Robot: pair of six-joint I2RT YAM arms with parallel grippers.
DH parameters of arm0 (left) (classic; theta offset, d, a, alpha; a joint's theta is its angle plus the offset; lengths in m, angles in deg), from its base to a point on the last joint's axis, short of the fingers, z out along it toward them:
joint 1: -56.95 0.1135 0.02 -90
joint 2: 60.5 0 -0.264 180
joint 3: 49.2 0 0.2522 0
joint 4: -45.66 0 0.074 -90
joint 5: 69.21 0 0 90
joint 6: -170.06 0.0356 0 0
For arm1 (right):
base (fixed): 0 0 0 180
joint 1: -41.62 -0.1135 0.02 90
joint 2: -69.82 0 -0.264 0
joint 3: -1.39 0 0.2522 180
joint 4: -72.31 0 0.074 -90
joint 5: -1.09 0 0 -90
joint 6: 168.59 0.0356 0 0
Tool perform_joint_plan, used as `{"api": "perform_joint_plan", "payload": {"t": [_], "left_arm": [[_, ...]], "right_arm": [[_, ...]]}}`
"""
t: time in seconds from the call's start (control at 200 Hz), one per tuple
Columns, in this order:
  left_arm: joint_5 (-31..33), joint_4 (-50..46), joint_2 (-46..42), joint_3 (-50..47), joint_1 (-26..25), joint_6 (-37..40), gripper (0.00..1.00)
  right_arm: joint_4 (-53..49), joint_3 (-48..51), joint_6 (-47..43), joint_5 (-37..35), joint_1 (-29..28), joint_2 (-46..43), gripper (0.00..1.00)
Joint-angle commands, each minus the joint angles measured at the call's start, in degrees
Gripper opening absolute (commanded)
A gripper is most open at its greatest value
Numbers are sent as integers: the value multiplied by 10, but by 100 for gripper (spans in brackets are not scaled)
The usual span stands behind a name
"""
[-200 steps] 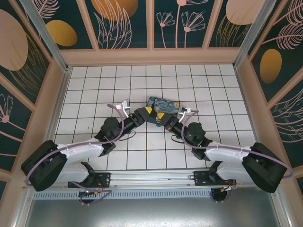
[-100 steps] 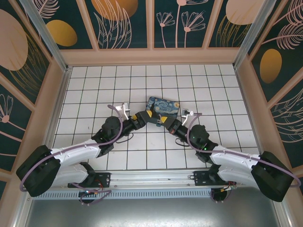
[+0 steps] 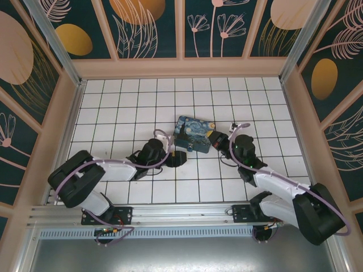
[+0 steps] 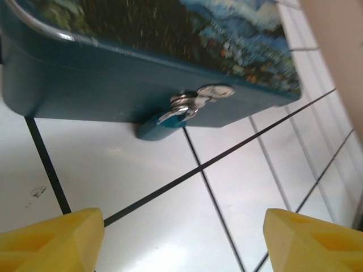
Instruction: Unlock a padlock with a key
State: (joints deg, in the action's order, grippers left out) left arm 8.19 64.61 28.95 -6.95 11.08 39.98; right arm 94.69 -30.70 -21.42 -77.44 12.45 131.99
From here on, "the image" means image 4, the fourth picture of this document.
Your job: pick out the small blue padlock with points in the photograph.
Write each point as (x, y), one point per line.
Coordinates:
(154, 130)

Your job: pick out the starry night print tin box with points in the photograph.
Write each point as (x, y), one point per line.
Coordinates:
(85, 85)

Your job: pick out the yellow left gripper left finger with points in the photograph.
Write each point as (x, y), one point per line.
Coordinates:
(51, 243)

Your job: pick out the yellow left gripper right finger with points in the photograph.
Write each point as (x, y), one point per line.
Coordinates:
(312, 246)

